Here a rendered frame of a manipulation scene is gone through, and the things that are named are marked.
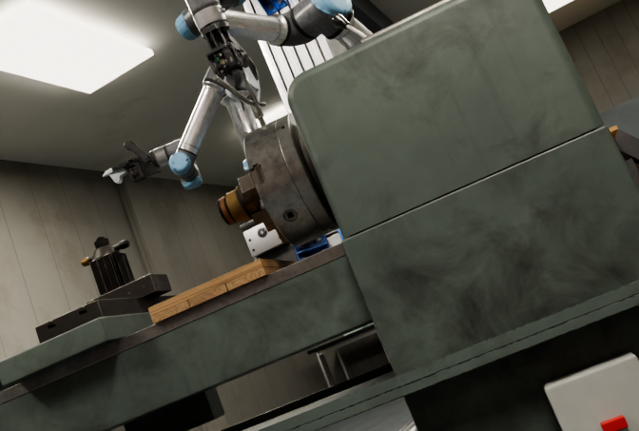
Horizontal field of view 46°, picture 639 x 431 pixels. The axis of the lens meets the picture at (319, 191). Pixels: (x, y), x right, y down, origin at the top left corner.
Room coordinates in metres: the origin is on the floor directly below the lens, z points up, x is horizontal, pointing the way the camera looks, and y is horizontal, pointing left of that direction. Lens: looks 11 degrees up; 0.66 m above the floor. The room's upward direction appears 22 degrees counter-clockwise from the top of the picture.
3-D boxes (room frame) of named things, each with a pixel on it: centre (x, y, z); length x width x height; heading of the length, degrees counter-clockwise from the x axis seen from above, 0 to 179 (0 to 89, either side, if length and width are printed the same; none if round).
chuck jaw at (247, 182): (1.76, 0.15, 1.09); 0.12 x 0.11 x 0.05; 169
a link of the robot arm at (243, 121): (2.72, 0.17, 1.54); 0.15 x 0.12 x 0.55; 2
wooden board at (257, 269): (1.88, 0.30, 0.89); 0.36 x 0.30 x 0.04; 169
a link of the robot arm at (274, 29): (2.01, 0.01, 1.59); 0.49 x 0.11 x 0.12; 142
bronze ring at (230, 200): (1.86, 0.20, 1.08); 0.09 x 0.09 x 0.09; 79
